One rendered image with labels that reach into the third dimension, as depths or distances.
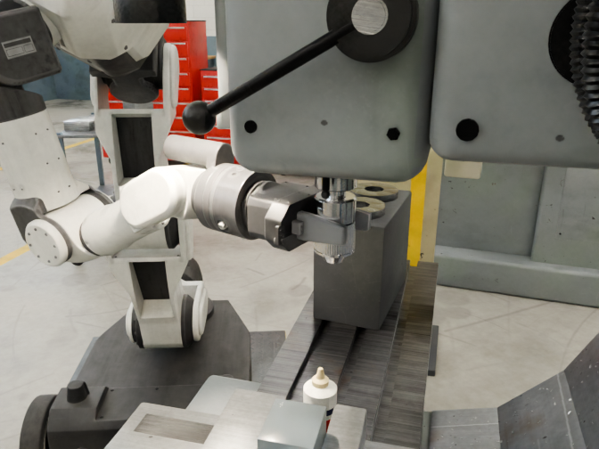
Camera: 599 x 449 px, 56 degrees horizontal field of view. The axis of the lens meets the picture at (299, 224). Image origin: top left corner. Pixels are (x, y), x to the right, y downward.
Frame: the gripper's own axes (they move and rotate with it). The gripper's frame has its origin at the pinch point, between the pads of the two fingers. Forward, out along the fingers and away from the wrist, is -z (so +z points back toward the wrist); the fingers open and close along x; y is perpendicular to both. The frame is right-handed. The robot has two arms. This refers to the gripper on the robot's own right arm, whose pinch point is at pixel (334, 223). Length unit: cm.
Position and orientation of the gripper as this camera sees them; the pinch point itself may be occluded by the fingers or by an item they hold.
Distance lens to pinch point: 63.3
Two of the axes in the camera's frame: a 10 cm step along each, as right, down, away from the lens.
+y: -0.1, 9.4, 3.5
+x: 5.6, -2.8, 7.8
